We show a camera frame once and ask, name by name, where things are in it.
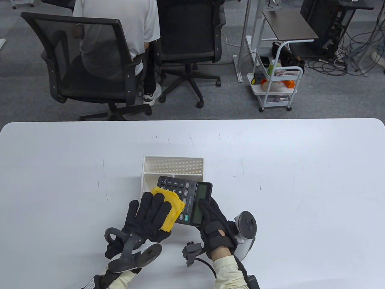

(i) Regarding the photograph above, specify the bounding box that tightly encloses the black calculator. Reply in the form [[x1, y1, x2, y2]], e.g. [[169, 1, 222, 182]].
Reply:
[[157, 176, 213, 228]]

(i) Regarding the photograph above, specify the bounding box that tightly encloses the person's right hand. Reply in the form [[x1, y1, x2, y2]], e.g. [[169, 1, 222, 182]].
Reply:
[[197, 197, 238, 262]]

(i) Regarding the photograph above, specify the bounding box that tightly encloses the person's right forearm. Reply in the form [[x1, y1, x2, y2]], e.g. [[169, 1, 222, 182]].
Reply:
[[211, 255, 251, 289]]

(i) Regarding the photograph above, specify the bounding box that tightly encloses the brown top side table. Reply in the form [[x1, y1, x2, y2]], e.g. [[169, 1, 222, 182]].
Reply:
[[263, 11, 319, 41]]

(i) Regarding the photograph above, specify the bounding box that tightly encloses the yellow cleaning cloth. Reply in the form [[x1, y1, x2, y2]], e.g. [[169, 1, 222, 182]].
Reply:
[[150, 186, 186, 233]]

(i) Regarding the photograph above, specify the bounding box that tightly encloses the white wheeled utility cart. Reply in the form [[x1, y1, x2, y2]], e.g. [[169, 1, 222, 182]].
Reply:
[[247, 41, 303, 113]]

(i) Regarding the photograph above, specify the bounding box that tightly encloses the black mesh office chair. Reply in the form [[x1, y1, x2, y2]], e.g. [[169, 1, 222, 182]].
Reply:
[[20, 11, 152, 121], [155, 0, 227, 109]]

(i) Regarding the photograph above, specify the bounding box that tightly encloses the person's left hand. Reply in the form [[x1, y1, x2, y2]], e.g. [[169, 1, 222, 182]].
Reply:
[[105, 192, 172, 259]]

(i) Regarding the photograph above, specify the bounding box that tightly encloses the dark grey handheld controller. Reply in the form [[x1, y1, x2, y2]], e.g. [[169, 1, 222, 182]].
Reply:
[[104, 228, 163, 274], [234, 211, 257, 262]]

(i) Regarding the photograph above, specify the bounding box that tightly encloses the tangle of black cables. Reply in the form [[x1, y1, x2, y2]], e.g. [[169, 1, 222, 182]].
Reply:
[[304, 18, 385, 77]]

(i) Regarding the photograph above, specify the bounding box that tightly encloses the black equipment stand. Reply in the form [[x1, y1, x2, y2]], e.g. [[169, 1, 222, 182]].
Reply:
[[300, 0, 375, 57]]

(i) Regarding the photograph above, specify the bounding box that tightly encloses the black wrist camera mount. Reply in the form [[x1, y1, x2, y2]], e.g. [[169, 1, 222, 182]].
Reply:
[[182, 242, 205, 267]]

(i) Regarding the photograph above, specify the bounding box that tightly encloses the white metal frame stand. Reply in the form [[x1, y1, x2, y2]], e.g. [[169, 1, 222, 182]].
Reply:
[[233, 0, 262, 83]]

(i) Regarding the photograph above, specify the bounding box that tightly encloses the white plastic organizer basket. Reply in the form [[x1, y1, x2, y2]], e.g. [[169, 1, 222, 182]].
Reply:
[[140, 156, 204, 200]]

